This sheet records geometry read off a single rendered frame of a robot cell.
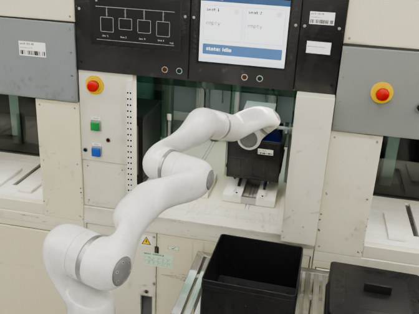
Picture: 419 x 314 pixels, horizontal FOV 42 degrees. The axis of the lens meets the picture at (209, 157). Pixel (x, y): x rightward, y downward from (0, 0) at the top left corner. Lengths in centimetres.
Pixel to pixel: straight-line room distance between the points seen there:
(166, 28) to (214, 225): 72
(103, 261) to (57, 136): 90
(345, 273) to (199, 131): 68
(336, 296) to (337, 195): 37
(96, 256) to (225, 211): 93
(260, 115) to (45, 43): 78
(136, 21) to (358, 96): 76
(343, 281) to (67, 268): 89
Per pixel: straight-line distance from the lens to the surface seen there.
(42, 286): 244
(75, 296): 139
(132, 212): 138
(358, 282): 182
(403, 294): 182
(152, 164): 156
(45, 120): 208
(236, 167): 219
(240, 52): 178
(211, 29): 179
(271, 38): 176
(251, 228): 201
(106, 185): 208
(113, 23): 188
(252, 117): 180
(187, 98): 282
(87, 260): 128
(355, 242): 200
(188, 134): 156
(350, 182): 189
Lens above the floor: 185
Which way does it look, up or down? 22 degrees down
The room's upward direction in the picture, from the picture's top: 3 degrees clockwise
